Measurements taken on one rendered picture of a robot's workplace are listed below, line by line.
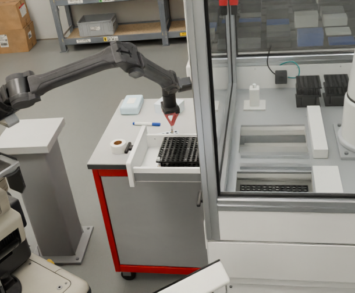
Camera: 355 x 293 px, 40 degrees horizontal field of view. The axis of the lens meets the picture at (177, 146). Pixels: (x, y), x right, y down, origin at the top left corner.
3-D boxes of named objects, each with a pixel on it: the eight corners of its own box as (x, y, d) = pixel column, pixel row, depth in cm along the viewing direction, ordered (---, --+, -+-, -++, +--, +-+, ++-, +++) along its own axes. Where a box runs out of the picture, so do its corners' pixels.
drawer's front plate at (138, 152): (130, 188, 184) (125, 163, 178) (145, 146, 208) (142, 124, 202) (134, 188, 184) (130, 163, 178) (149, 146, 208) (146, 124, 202)
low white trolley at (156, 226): (115, 285, 252) (87, 163, 212) (141, 208, 304) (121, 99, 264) (228, 291, 241) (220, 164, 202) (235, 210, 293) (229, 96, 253)
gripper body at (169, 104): (174, 102, 218) (173, 87, 214) (180, 112, 209) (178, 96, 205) (160, 105, 217) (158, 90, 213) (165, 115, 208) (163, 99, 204)
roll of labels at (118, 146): (129, 151, 217) (127, 143, 215) (114, 156, 215) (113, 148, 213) (123, 144, 223) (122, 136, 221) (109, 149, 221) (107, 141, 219)
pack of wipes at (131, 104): (138, 114, 246) (137, 107, 244) (120, 115, 248) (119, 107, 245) (144, 101, 259) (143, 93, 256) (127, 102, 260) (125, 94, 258)
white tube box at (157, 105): (155, 113, 246) (153, 103, 244) (163, 105, 253) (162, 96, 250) (177, 116, 241) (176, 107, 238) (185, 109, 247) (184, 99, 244)
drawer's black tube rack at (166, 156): (158, 175, 186) (155, 161, 183) (165, 150, 201) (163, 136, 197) (216, 175, 182) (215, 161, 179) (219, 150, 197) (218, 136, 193)
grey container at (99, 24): (79, 38, 557) (76, 23, 549) (85, 29, 583) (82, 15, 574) (113, 35, 553) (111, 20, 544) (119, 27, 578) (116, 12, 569)
